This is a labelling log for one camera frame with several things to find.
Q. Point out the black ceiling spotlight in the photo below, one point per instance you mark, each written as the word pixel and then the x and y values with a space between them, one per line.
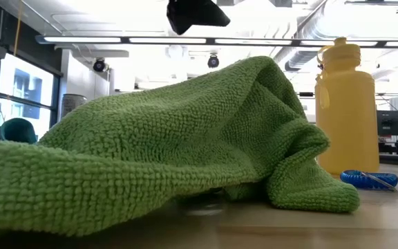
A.
pixel 213 61
pixel 99 65

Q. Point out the silver can with black lid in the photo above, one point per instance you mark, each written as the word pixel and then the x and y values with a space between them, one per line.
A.
pixel 73 103

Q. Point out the green microfiber cloth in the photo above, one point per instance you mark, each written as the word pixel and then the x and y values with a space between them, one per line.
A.
pixel 150 155

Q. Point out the black computer monitor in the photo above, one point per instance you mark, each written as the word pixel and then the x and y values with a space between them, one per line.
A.
pixel 390 122

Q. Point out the teal microfiber cloth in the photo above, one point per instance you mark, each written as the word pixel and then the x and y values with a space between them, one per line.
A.
pixel 17 131

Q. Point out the silver ventilation duct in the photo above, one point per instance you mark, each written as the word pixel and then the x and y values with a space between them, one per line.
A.
pixel 301 60

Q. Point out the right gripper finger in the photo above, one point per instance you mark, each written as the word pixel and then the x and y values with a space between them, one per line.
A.
pixel 195 14

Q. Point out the large dark-framed window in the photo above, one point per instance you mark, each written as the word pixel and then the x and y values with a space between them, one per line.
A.
pixel 26 86

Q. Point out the yellow sports bottle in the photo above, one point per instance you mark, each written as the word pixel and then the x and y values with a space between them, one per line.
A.
pixel 347 121

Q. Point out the long ceiling light fixture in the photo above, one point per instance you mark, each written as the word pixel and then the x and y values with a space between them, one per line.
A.
pixel 124 40

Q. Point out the blue coil wristband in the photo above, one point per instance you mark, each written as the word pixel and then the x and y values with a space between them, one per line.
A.
pixel 358 180

